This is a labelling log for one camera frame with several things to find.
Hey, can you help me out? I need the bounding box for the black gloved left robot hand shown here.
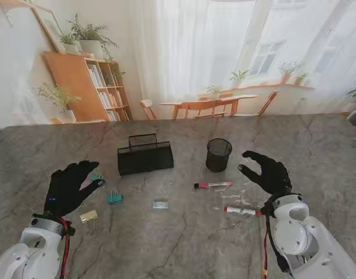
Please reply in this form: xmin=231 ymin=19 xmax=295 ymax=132
xmin=43 ymin=160 xmax=106 ymax=218

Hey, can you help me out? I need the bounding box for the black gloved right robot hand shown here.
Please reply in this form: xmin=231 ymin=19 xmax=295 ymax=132
xmin=238 ymin=150 xmax=293 ymax=196

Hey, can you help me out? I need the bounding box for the gold binder clip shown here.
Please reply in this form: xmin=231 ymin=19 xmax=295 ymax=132
xmin=80 ymin=209 xmax=99 ymax=235

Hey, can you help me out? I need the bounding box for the white marker with red caps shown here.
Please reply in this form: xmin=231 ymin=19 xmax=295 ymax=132
xmin=224 ymin=205 xmax=266 ymax=217

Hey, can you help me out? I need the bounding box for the black mesh pen cup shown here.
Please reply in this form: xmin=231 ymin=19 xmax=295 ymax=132
xmin=206 ymin=138 xmax=233 ymax=173

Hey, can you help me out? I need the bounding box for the pink marker with black cap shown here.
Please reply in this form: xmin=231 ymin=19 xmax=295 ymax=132
xmin=194 ymin=181 xmax=234 ymax=190

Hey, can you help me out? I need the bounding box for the black mesh desk organizer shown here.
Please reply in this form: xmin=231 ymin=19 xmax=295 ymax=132
xmin=117 ymin=133 xmax=175 ymax=177

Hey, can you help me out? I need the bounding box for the printed room scene backdrop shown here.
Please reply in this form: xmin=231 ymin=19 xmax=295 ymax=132
xmin=0 ymin=0 xmax=356 ymax=127

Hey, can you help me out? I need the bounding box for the red and black power cable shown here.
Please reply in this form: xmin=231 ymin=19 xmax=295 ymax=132
xmin=261 ymin=213 xmax=271 ymax=279
xmin=57 ymin=216 xmax=77 ymax=279

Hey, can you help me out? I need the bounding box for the black usb cable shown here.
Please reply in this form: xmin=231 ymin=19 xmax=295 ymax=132
xmin=266 ymin=229 xmax=292 ymax=274

